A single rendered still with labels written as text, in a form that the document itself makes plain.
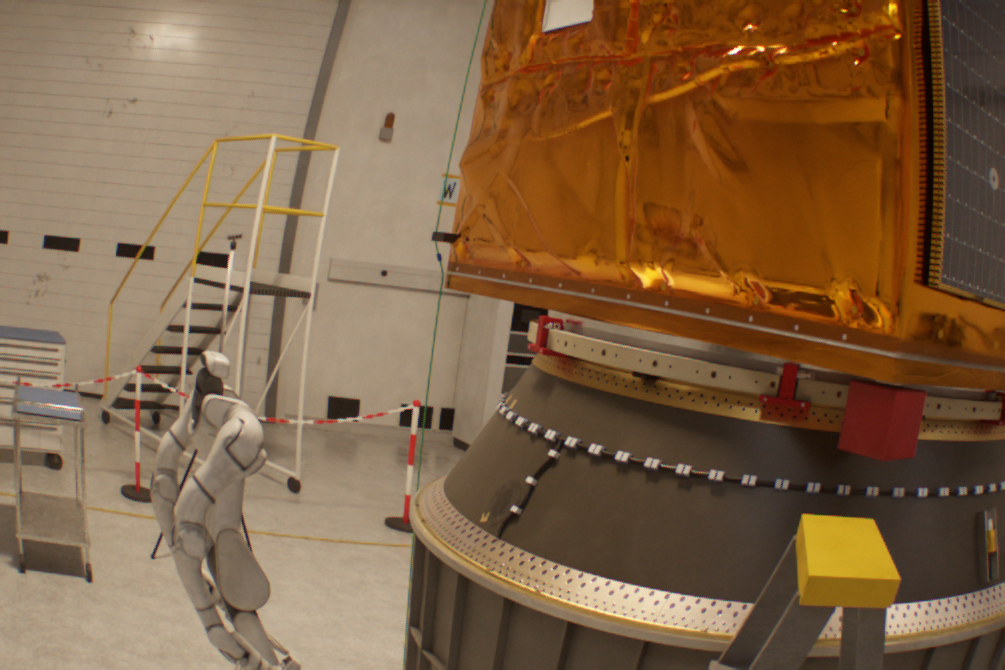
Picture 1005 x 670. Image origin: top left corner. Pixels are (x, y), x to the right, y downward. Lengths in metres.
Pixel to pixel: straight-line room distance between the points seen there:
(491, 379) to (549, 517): 7.63
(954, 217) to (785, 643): 0.93
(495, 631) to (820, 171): 1.28
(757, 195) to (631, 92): 0.60
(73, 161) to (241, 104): 2.13
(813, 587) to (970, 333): 0.92
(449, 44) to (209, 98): 2.89
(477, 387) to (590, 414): 7.69
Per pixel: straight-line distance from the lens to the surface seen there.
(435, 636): 2.57
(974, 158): 1.89
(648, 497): 2.09
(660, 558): 2.02
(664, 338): 2.21
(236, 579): 2.33
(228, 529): 2.30
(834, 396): 2.05
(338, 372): 10.07
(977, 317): 1.98
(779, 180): 1.92
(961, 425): 2.29
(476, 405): 9.96
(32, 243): 9.33
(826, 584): 1.20
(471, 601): 2.34
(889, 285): 1.69
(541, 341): 2.51
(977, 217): 1.88
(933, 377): 1.83
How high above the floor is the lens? 1.84
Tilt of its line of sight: 3 degrees down
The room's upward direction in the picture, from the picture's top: 8 degrees clockwise
